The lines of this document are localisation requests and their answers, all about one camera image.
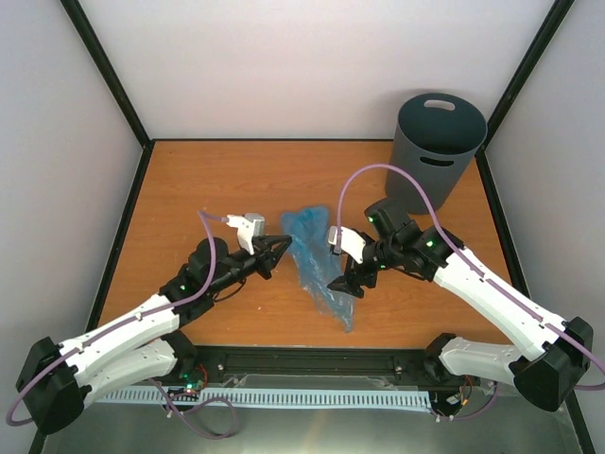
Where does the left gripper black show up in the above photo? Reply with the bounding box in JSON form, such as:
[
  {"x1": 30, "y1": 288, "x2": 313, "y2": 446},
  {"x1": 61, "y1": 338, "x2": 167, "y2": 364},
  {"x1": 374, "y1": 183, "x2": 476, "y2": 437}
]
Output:
[{"x1": 210, "y1": 236, "x2": 293, "y2": 295}]

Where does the blue plastic trash bag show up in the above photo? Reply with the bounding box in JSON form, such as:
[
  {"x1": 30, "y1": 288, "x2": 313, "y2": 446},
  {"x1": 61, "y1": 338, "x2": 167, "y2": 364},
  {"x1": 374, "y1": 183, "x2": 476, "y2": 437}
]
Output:
[{"x1": 280, "y1": 205, "x2": 355, "y2": 333}]

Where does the dark grey trash bin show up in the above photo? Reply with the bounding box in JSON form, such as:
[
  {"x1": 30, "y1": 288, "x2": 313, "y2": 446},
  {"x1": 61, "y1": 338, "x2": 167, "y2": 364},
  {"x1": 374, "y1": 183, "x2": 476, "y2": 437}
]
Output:
[{"x1": 389, "y1": 93, "x2": 488, "y2": 210}]

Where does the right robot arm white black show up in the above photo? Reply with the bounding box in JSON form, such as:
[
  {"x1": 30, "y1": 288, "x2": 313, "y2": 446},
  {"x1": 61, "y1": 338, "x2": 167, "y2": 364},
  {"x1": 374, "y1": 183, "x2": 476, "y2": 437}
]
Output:
[{"x1": 327, "y1": 198, "x2": 594, "y2": 411}]

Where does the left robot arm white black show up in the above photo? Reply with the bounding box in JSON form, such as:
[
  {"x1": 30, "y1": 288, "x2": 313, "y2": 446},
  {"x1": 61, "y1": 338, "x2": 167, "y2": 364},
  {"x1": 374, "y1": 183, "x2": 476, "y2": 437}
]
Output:
[{"x1": 15, "y1": 236, "x2": 292, "y2": 435}]

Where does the small circuit board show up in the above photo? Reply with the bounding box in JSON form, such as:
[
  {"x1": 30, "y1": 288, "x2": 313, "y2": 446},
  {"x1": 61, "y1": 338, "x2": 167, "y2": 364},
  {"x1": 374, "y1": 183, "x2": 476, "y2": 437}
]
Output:
[{"x1": 182, "y1": 365, "x2": 209, "y2": 393}]

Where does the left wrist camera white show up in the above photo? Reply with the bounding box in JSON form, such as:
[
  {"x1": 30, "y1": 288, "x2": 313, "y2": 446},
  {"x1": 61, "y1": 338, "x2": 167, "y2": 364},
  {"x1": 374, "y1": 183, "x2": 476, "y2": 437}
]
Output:
[{"x1": 226, "y1": 213, "x2": 265, "y2": 255}]

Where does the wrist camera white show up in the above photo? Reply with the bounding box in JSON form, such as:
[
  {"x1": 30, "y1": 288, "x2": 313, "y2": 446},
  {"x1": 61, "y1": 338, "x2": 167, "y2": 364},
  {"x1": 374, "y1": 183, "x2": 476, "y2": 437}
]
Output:
[
  {"x1": 327, "y1": 226, "x2": 366, "y2": 264},
  {"x1": 226, "y1": 213, "x2": 265, "y2": 255}
]

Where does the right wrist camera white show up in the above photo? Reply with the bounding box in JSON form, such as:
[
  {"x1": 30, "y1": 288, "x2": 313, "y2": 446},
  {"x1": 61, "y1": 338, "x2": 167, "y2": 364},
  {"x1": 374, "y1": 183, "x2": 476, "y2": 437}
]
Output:
[{"x1": 327, "y1": 226, "x2": 366, "y2": 264}]

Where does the black aluminium rail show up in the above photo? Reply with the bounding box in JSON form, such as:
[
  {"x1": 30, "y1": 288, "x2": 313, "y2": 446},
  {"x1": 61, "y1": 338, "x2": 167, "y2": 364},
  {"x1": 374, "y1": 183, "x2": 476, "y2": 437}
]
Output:
[{"x1": 188, "y1": 345, "x2": 436, "y2": 385}]

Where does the light blue slotted cable duct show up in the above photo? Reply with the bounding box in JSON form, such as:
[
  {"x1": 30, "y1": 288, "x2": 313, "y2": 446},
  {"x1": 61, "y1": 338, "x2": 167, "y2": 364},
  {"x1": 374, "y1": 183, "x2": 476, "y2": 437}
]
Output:
[{"x1": 94, "y1": 386, "x2": 434, "y2": 411}]

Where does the metal base plate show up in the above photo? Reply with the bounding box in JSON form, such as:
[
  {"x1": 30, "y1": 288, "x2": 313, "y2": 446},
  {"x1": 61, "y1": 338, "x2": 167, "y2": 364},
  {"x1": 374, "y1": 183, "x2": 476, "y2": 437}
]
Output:
[{"x1": 42, "y1": 387, "x2": 585, "y2": 453}]

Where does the black frame post left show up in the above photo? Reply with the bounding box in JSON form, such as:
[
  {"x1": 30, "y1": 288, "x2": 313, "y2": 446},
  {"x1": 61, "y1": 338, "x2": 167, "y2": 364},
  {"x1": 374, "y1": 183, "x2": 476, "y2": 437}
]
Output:
[{"x1": 60, "y1": 0, "x2": 153, "y2": 143}]

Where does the black frame post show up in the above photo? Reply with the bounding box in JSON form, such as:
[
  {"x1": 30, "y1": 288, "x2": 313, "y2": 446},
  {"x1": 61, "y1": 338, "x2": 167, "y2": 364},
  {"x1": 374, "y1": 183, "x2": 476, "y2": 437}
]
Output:
[
  {"x1": 60, "y1": 0, "x2": 153, "y2": 143},
  {"x1": 486, "y1": 0, "x2": 576, "y2": 136}
]

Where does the black frame post right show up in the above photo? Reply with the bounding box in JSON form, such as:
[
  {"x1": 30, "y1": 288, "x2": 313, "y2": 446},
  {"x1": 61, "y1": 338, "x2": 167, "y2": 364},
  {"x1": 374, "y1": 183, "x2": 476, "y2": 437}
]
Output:
[{"x1": 486, "y1": 0, "x2": 576, "y2": 136}]

